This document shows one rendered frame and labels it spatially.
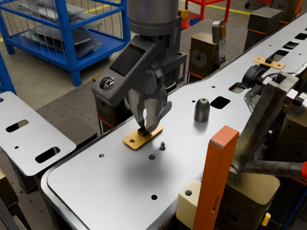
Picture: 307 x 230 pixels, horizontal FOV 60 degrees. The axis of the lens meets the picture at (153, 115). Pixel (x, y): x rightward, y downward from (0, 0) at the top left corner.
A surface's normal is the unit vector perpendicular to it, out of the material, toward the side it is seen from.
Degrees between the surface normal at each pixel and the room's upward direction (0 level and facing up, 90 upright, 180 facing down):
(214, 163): 90
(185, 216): 90
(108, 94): 30
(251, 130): 90
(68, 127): 0
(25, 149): 0
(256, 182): 0
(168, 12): 90
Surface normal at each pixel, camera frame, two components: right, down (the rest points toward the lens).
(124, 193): 0.00, -0.78
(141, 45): -0.31, -0.43
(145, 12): -0.28, 0.57
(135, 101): -0.68, 0.44
